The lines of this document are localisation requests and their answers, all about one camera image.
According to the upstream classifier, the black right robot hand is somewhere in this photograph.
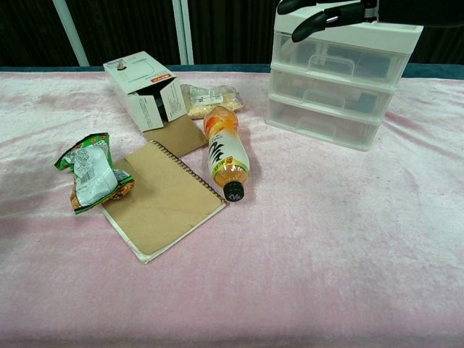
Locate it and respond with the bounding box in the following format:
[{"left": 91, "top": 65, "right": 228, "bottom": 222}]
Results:
[{"left": 277, "top": 0, "right": 464, "bottom": 43}]

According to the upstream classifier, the clear plastic drawer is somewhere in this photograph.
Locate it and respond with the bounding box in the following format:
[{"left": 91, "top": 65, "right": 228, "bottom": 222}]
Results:
[
  {"left": 272, "top": 30, "right": 413, "bottom": 83},
  {"left": 270, "top": 67, "right": 397, "bottom": 114},
  {"left": 266, "top": 96, "right": 382, "bottom": 144}
]

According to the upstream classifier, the clear bag of beige snacks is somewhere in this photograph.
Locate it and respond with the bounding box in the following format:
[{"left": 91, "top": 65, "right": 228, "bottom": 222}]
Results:
[{"left": 180, "top": 83, "right": 244, "bottom": 120}]

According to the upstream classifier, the white metal pole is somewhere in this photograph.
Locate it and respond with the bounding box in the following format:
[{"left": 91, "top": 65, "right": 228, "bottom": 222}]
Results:
[
  {"left": 52, "top": 0, "right": 91, "bottom": 67},
  {"left": 170, "top": 0, "right": 195, "bottom": 66}
]

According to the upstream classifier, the orange drink bottle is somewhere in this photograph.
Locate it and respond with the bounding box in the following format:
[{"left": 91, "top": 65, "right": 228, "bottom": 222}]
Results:
[{"left": 202, "top": 105, "right": 251, "bottom": 204}]

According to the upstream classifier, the brown cardboard sheet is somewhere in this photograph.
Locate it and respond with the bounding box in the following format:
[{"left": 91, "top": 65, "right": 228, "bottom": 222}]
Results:
[{"left": 143, "top": 115, "right": 210, "bottom": 159}]

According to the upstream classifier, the black curtain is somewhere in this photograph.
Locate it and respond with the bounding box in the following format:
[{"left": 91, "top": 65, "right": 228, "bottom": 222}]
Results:
[{"left": 0, "top": 0, "right": 464, "bottom": 68}]

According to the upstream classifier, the white cardboard box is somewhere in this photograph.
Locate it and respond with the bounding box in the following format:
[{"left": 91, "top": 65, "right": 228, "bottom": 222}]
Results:
[{"left": 102, "top": 51, "right": 188, "bottom": 133}]

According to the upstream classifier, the pink plush cloth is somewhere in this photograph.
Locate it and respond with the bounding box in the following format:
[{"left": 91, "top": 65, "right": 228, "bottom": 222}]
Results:
[{"left": 0, "top": 70, "right": 464, "bottom": 348}]

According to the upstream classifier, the brown spiral notebook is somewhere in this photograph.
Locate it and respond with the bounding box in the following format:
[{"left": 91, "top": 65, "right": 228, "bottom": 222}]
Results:
[{"left": 100, "top": 140, "right": 228, "bottom": 265}]

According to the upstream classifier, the green snack bag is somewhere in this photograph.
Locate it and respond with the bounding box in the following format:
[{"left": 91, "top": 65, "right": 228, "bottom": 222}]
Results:
[{"left": 54, "top": 132, "right": 136, "bottom": 215}]

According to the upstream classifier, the white plastic drawer unit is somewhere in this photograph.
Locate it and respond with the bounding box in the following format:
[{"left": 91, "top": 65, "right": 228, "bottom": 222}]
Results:
[{"left": 265, "top": 6, "right": 424, "bottom": 152}]

